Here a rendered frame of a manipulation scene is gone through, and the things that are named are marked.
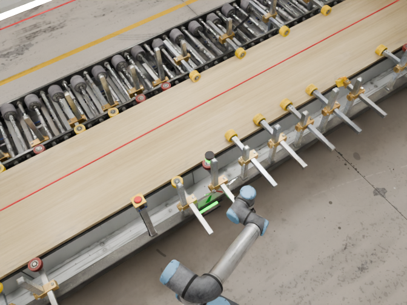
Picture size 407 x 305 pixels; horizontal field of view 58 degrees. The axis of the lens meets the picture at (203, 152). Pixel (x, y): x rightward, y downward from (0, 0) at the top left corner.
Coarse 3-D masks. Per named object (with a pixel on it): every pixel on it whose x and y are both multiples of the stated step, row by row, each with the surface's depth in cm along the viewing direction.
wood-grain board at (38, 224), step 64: (384, 0) 338; (256, 64) 301; (320, 64) 298; (128, 128) 272; (192, 128) 269; (256, 128) 266; (0, 192) 247; (64, 192) 245; (128, 192) 243; (0, 256) 223
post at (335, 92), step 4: (336, 88) 247; (332, 92) 250; (336, 92) 246; (332, 96) 252; (336, 96) 252; (328, 100) 258; (332, 100) 254; (328, 104) 260; (332, 104) 257; (328, 108) 262; (332, 108) 263; (324, 116) 271; (328, 116) 270; (324, 120) 274; (320, 124) 280; (324, 124) 277; (320, 128) 283; (324, 128) 283
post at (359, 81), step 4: (356, 80) 260; (360, 80) 257; (356, 84) 262; (360, 84) 260; (352, 88) 267; (356, 88) 264; (352, 92) 269; (356, 92) 267; (348, 100) 277; (348, 104) 279; (352, 104) 280; (344, 108) 286; (348, 108) 282; (344, 112) 288; (348, 112) 287
